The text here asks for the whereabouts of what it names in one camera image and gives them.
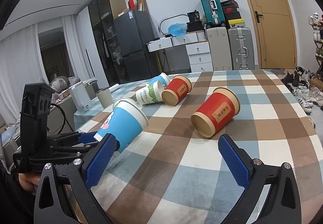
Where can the far red paper cup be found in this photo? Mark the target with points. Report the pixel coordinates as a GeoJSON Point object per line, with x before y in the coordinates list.
{"type": "Point", "coordinates": [177, 90]}

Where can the silver suitcase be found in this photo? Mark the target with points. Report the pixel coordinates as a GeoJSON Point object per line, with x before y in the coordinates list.
{"type": "Point", "coordinates": [242, 50]}

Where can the white curtain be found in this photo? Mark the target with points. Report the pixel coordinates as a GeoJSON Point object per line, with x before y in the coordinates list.
{"type": "Point", "coordinates": [21, 63]}

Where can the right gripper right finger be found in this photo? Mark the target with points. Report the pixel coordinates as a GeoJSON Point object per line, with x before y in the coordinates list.
{"type": "Point", "coordinates": [282, 204]}

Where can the plaid tablecloth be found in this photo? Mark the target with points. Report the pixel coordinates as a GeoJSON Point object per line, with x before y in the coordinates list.
{"type": "Point", "coordinates": [171, 174]}

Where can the green white paper cup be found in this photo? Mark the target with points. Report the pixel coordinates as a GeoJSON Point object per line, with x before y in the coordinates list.
{"type": "Point", "coordinates": [124, 99]}
{"type": "Point", "coordinates": [150, 94]}

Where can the white drawer desk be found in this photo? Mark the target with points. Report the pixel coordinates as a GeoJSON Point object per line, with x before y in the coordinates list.
{"type": "Point", "coordinates": [196, 45]}

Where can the blue bunny paper cup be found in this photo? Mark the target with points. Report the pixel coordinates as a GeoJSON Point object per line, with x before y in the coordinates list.
{"type": "Point", "coordinates": [125, 122]}

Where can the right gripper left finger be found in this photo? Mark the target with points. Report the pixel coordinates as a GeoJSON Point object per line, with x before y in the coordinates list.
{"type": "Point", "coordinates": [52, 204]}

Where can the oval mirror frame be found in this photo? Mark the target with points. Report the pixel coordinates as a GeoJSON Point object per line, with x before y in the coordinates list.
{"type": "Point", "coordinates": [166, 22]}

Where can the black refrigerator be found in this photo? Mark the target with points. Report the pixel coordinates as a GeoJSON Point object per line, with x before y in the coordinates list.
{"type": "Point", "coordinates": [134, 32]}

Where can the far green white paper cup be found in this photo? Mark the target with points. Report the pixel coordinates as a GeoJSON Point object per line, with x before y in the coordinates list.
{"type": "Point", "coordinates": [150, 94]}

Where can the shoe rack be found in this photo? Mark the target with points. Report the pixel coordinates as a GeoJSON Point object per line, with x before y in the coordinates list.
{"type": "Point", "coordinates": [315, 21]}

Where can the white sneakers on floor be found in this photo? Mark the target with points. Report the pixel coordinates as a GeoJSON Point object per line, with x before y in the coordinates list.
{"type": "Point", "coordinates": [308, 97]}

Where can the near red paper cup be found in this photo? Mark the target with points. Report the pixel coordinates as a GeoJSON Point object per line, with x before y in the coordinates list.
{"type": "Point", "coordinates": [218, 109]}

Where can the beige suitcase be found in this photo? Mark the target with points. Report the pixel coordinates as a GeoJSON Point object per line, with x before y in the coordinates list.
{"type": "Point", "coordinates": [219, 48]}

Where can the stacked shoe boxes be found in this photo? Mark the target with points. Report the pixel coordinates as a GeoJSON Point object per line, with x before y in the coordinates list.
{"type": "Point", "coordinates": [230, 10]}

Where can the near green white paper cup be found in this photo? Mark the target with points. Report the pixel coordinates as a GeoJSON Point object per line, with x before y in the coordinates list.
{"type": "Point", "coordinates": [124, 99]}

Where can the left hand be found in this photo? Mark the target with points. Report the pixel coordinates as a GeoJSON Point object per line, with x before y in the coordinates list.
{"type": "Point", "coordinates": [29, 182]}

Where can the black bag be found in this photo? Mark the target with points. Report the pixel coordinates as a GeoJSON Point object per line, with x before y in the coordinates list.
{"type": "Point", "coordinates": [194, 24]}

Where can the teal suitcase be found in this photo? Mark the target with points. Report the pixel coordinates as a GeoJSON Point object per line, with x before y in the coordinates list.
{"type": "Point", "coordinates": [213, 11]}

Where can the blue plastic bag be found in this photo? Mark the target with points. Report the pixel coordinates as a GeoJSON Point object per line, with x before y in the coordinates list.
{"type": "Point", "coordinates": [177, 29]}

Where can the wooden door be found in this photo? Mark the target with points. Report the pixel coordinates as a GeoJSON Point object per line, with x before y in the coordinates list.
{"type": "Point", "coordinates": [275, 33]}

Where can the dark glass cabinet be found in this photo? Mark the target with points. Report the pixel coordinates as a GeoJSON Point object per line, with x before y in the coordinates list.
{"type": "Point", "coordinates": [102, 14]}

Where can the far blue paper cup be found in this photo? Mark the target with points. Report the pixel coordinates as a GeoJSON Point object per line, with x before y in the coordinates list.
{"type": "Point", "coordinates": [163, 78]}

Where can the white appliance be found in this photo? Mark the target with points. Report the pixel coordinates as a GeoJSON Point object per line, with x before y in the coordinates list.
{"type": "Point", "coordinates": [80, 97]}

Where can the beige tumbler mug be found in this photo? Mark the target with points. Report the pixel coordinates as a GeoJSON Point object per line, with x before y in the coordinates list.
{"type": "Point", "coordinates": [104, 96]}

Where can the red paper cup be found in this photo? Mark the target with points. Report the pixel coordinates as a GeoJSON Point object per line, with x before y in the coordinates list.
{"type": "Point", "coordinates": [177, 90]}
{"type": "Point", "coordinates": [218, 109]}

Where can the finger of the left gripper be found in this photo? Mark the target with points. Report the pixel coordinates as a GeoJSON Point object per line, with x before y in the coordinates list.
{"type": "Point", "coordinates": [115, 144]}
{"type": "Point", "coordinates": [72, 138]}

